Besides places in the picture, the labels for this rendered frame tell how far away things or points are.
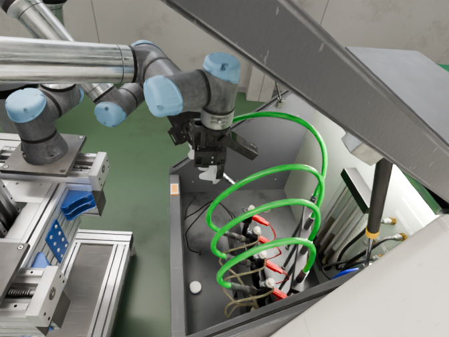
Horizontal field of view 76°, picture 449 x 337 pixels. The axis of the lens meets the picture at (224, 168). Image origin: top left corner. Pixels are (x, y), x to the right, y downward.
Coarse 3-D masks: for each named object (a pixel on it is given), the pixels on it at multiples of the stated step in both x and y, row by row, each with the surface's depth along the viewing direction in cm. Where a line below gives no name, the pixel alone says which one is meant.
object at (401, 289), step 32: (448, 224) 37; (384, 256) 45; (416, 256) 40; (448, 256) 36; (352, 288) 49; (384, 288) 44; (416, 288) 39; (448, 288) 36; (320, 320) 55; (352, 320) 48; (384, 320) 43; (416, 320) 39; (448, 320) 35
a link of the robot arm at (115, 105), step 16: (0, 0) 66; (16, 0) 65; (32, 0) 68; (16, 16) 68; (32, 16) 68; (48, 16) 70; (32, 32) 70; (48, 32) 70; (64, 32) 72; (96, 96) 77; (112, 96) 78; (128, 96) 83; (96, 112) 78; (112, 112) 77; (128, 112) 83
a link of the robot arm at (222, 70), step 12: (204, 60) 56; (216, 60) 55; (228, 60) 56; (204, 72) 55; (216, 72) 55; (228, 72) 55; (240, 72) 58; (216, 84) 56; (228, 84) 56; (216, 96) 57; (228, 96) 58; (204, 108) 62; (216, 108) 60; (228, 108) 61
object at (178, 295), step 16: (176, 176) 119; (176, 208) 107; (176, 224) 102; (176, 240) 98; (176, 256) 93; (176, 272) 90; (176, 288) 86; (176, 304) 83; (176, 320) 80; (176, 336) 77
